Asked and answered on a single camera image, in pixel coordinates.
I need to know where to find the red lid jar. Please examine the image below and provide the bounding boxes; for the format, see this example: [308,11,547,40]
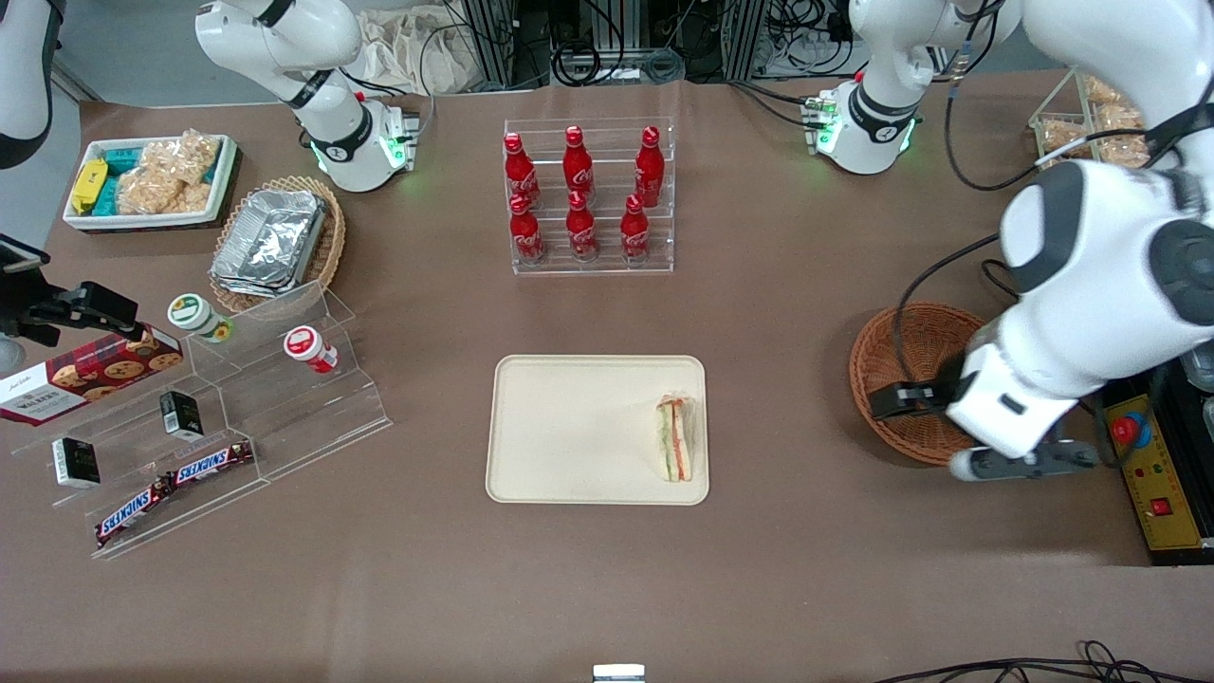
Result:
[284,325,340,375]

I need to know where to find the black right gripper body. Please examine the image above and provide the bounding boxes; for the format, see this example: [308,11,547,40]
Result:
[0,273,91,348]

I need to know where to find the clear framed snack container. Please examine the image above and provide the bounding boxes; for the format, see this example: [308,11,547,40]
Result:
[1029,65,1156,174]

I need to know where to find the yellow control box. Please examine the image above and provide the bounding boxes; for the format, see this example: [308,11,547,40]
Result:
[1103,375,1214,567]

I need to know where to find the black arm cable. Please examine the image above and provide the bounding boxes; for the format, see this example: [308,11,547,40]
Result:
[890,232,1021,390]

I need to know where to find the clear acrylic bottle rack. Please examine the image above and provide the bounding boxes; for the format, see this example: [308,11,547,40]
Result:
[503,117,676,277]

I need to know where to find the white rectangular snack bin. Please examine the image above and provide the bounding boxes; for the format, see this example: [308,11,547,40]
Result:
[62,133,239,234]

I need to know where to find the Walkers red tartan cookie box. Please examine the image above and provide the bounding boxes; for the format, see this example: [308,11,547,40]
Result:
[0,327,185,428]

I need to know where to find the yellow snack packet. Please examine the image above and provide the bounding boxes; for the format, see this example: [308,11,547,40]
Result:
[70,157,109,215]

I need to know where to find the small black box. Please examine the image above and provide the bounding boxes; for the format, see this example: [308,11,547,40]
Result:
[159,391,206,443]
[52,436,101,490]

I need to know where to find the teal snack packet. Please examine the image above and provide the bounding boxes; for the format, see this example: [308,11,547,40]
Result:
[98,145,148,216]

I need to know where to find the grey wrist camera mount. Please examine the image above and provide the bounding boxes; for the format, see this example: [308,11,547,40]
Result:
[950,438,1101,484]

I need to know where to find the clear bag of rice crackers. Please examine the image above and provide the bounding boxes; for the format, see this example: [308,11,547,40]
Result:
[140,130,226,189]
[116,166,213,216]

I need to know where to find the red Coca-Cola bottle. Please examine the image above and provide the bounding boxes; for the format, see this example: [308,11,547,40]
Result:
[634,125,665,209]
[565,189,600,264]
[620,194,653,265]
[508,194,547,266]
[503,133,541,209]
[562,125,596,201]

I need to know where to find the beige plastic tray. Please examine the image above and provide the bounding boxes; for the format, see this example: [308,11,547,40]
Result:
[486,355,710,506]

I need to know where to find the clear acrylic stepped shelf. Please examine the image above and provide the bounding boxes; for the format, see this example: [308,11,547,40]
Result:
[9,280,395,563]

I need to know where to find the black floor cables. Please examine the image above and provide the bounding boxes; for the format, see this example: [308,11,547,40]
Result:
[871,640,1214,683]

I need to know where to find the triangle sandwich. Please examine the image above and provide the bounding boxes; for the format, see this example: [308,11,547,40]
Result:
[654,393,697,484]

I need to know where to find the light wicker basket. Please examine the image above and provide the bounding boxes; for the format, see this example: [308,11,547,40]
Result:
[209,175,347,315]

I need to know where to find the stacked aluminium foil containers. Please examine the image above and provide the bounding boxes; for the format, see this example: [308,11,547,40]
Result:
[210,188,328,299]

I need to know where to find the brown wicker basket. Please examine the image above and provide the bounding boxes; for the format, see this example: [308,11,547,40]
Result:
[849,302,999,468]

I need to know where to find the Snickers chocolate bar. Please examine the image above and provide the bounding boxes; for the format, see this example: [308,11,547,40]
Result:
[169,439,255,487]
[95,479,174,549]

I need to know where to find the green sunflower lid jar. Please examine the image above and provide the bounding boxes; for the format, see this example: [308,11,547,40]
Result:
[168,293,234,343]

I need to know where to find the white cloth bag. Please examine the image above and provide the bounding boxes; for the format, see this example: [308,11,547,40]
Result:
[356,8,480,96]

